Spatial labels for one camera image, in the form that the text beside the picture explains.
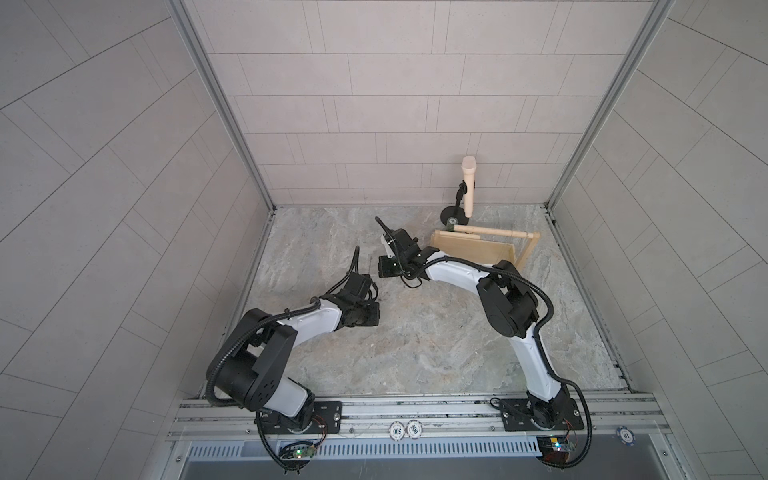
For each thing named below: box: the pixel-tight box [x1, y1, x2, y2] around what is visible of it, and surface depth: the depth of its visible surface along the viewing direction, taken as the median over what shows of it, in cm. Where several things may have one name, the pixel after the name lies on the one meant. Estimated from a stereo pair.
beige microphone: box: [461, 156, 477, 218], surface depth 97 cm
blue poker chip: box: [616, 426, 636, 446], surface depth 70 cm
